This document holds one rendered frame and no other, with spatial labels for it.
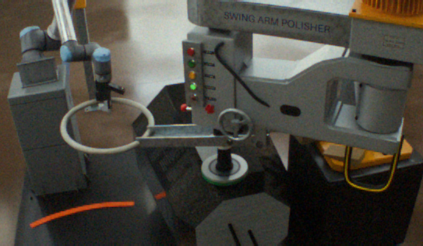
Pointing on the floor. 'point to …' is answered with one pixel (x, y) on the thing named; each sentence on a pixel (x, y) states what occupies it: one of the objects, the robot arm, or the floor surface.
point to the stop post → (86, 61)
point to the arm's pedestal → (48, 135)
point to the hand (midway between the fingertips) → (111, 110)
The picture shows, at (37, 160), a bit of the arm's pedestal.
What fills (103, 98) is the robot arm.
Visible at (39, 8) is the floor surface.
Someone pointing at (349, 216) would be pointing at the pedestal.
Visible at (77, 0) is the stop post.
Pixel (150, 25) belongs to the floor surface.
